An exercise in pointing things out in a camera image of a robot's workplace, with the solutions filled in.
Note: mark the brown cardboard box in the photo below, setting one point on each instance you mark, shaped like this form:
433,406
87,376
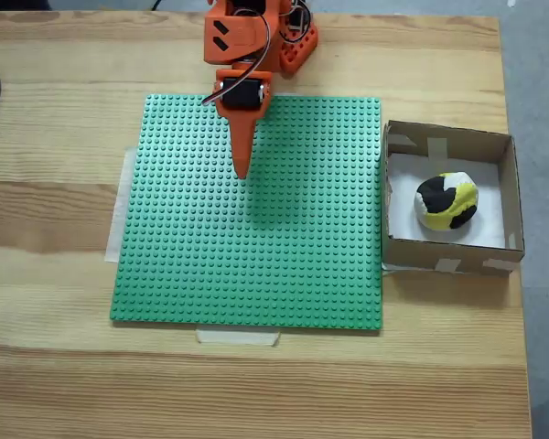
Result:
421,258

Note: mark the white paper box liner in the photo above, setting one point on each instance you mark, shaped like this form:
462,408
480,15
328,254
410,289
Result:
402,219

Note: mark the green studded baseplate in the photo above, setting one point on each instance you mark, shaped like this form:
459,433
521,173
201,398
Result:
256,238

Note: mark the wide translucent tape strip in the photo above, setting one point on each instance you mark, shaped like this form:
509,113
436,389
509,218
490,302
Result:
119,219

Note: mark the black white yellow fabric ball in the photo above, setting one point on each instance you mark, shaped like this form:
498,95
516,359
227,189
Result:
439,194

